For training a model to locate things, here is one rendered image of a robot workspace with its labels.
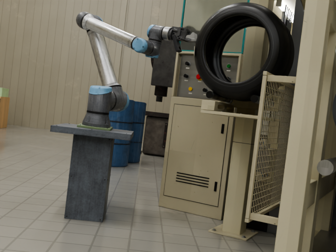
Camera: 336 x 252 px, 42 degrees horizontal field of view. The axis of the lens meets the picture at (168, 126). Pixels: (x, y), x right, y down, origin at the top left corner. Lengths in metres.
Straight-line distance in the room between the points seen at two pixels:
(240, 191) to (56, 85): 9.28
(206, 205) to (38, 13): 9.44
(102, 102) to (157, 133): 4.80
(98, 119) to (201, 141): 0.91
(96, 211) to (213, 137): 1.07
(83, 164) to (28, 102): 9.14
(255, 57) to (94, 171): 1.30
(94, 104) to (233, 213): 1.18
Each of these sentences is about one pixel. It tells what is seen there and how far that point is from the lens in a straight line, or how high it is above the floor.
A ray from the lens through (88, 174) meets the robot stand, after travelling 2.93.
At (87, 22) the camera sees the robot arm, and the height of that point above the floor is 1.31.
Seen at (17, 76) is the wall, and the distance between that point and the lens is 12.11.
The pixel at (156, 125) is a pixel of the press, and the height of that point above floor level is 0.53.
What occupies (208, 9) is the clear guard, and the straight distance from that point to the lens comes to 3.60.
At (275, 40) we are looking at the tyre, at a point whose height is 1.23.
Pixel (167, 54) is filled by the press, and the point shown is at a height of 1.75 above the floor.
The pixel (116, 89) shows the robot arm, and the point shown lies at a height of 0.88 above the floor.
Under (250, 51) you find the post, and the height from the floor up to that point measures 1.23.
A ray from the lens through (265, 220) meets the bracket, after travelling 2.09.
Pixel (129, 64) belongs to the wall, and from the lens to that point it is 11.67.
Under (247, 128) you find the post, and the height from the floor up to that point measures 0.72.
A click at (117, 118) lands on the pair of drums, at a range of 5.65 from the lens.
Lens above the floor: 0.75
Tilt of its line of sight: 1 degrees down
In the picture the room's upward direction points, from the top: 7 degrees clockwise
